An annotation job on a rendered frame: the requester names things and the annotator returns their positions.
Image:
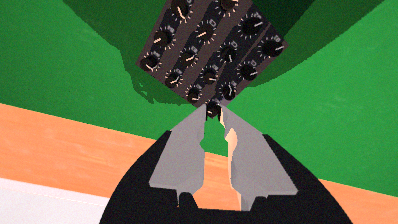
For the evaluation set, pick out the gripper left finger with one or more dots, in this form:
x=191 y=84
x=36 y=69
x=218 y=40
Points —
x=173 y=164

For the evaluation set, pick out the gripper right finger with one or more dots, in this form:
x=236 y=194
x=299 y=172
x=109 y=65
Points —
x=262 y=167

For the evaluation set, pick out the dark grey knob box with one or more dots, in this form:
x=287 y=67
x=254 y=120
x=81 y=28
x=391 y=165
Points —
x=209 y=51

